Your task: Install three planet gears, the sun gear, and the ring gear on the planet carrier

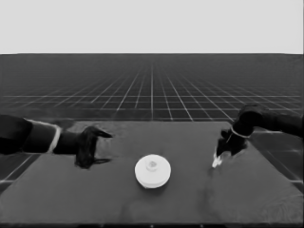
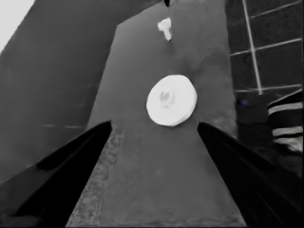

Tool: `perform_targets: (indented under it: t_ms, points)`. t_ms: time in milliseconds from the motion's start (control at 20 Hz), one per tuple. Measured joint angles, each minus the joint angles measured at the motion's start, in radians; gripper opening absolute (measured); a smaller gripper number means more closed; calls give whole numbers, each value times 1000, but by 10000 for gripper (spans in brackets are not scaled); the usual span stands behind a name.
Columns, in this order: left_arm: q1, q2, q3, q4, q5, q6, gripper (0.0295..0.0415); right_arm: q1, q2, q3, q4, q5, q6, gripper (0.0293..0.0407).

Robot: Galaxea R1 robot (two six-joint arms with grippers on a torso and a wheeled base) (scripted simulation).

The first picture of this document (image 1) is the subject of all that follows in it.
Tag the small white T-shaped piece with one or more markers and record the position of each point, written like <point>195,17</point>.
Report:
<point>216,163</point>

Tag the large thick white disc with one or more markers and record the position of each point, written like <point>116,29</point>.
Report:
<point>142,172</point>

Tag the white round carrier with pins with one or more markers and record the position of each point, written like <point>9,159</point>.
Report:
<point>153,186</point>

